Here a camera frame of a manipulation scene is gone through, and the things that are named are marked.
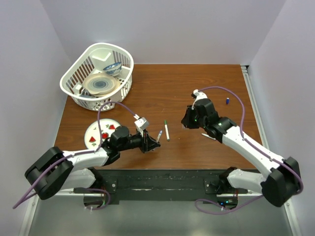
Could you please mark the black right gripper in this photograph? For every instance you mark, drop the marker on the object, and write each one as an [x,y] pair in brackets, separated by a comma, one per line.
[186,121]

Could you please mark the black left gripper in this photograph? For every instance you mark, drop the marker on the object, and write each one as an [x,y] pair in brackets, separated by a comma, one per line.
[147,143]

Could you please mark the white purple pen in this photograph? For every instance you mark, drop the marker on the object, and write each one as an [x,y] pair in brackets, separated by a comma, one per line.
[159,136]

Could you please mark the white green pen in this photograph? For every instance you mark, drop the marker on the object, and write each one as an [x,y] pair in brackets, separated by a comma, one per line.
[167,132]

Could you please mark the grey pen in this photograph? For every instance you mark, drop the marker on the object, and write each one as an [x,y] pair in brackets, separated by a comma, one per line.
[206,135]

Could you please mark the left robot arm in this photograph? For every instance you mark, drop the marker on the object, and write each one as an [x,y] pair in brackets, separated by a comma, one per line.
[56,170]

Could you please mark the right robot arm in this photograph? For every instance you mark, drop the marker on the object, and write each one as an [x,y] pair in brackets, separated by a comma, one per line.
[277,180]

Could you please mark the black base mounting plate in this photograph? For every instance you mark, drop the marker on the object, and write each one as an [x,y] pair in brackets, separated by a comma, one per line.
[163,185]

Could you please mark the strawberry pattern plate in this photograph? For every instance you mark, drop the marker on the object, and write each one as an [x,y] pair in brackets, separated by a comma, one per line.
[95,135]

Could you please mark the beige blue ceramic plate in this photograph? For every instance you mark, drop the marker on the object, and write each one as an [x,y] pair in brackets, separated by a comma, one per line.
[99,84]

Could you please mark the white plastic dish basket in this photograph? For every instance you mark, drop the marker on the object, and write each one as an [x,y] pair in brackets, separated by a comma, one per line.
[92,61]

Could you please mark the blue white ceramic bowl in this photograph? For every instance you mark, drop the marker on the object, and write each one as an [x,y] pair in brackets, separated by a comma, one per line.
[113,69]

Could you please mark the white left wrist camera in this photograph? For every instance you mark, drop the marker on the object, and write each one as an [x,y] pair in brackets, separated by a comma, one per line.
[141,124]

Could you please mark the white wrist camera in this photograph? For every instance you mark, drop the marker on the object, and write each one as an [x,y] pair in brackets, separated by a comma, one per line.
[198,95]
[141,124]

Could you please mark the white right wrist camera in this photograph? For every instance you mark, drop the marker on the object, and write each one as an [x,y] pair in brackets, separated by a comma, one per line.
[198,95]

